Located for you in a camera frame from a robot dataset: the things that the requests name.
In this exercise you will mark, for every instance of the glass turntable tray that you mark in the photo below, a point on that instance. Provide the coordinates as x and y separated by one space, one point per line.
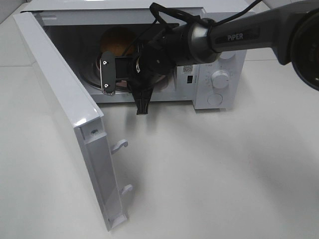
91 76

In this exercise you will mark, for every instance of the white dial knob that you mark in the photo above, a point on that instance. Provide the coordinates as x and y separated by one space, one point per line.
220 79
227 55

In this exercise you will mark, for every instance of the pink round plate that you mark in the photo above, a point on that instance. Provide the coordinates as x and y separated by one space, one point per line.
142 75

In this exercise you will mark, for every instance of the burger with lettuce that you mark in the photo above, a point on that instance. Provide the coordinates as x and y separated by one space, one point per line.
116 40

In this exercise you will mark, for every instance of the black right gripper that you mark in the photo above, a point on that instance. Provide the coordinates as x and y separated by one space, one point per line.
164 51

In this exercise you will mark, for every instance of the white microwave door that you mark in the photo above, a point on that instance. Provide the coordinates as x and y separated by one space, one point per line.
78 118

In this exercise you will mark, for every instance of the round white door button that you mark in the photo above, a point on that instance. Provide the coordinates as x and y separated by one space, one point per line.
215 99

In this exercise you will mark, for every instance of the white microwave oven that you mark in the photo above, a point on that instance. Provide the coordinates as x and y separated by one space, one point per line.
67 37

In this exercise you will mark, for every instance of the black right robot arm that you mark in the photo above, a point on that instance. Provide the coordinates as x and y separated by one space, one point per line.
291 31

